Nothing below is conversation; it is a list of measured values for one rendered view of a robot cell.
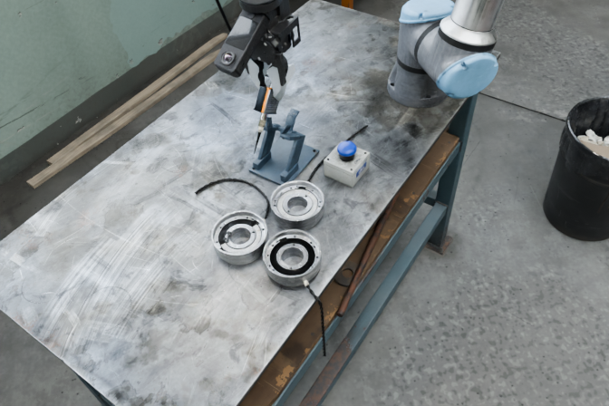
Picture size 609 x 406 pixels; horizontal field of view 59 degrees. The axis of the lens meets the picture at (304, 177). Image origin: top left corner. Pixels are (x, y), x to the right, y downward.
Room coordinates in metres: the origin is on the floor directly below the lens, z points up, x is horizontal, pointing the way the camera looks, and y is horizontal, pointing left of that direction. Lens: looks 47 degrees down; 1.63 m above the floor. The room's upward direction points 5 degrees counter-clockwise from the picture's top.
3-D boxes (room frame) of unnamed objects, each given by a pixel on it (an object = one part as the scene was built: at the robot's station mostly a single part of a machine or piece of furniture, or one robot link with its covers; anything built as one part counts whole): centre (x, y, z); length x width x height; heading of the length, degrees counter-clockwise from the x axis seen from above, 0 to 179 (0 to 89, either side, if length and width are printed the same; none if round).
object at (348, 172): (0.80, -0.09, 0.82); 0.08 x 0.07 x 0.05; 142
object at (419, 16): (1.05, -0.30, 0.97); 0.13 x 0.12 x 0.14; 16
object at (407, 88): (1.06, -0.30, 0.85); 0.15 x 0.15 x 0.10
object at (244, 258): (0.62, 0.13, 0.82); 0.10 x 0.10 x 0.04
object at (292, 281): (0.56, 0.03, 0.82); 0.10 x 0.10 x 0.04
